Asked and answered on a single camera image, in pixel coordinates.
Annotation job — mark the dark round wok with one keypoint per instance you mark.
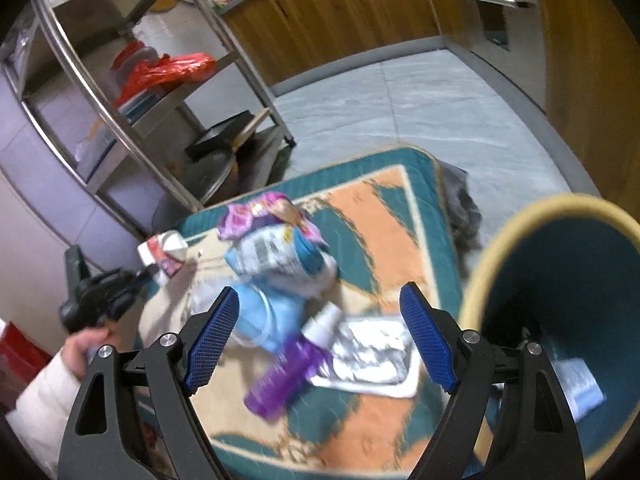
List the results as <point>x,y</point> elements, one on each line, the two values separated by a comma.
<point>202,180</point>

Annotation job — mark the silver foil blister pack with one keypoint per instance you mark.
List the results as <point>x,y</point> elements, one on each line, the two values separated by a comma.
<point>370,355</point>

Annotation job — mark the purple snack wrapper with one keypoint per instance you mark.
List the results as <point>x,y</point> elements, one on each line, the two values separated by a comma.
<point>250,215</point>

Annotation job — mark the blue face mask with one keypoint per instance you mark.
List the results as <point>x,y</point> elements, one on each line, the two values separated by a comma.
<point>270,315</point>

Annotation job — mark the teal bin with yellow rim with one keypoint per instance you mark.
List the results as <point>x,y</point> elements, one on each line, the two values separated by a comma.
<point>565,280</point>

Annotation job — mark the clear plastic container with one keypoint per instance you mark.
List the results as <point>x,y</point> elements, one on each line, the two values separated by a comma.
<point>95,150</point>

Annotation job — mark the white red carton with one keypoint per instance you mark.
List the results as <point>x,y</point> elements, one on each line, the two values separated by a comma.
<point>162,255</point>

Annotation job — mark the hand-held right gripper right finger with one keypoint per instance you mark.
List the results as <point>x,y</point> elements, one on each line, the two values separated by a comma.
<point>430,340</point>

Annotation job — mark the grey cloth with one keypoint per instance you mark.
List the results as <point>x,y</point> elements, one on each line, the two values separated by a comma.
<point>465,205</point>

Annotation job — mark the purple spray bottle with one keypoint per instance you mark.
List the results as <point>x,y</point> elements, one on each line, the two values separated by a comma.
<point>290,370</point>

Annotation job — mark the red box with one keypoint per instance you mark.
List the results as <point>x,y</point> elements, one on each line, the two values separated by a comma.
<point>20,360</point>

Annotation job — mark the blue white snack bag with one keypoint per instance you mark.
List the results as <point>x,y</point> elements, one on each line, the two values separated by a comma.
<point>280,255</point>

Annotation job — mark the red plastic bag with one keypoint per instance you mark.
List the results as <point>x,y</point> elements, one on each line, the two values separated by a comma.
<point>175,67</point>

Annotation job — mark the person's left forearm white sleeve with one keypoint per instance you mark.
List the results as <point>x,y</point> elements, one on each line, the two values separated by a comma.
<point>40,410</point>

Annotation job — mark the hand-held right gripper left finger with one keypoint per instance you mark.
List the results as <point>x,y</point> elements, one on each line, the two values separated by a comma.
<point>215,340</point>

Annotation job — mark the printed teal orange blanket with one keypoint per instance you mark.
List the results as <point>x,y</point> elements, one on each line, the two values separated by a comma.
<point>395,240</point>

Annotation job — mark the white paper packet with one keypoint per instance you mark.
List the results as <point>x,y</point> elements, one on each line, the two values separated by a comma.
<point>582,390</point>

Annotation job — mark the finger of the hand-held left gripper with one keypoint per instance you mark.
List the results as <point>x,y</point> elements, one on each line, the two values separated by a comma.
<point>121,304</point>
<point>135,276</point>

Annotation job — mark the grey metal chair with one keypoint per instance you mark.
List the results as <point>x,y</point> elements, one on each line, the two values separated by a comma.
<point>125,135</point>

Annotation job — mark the person's left hand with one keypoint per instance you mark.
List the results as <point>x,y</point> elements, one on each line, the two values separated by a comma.
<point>82,349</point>

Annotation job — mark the long wooden kitchen cabinets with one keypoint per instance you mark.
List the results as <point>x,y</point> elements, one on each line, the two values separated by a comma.
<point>320,20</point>

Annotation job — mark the red lidded plastic containers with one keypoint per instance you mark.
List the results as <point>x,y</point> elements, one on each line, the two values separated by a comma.
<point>131,57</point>

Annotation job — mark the tall wooden cabinet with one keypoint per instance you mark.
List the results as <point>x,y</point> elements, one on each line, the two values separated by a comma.
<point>595,85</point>

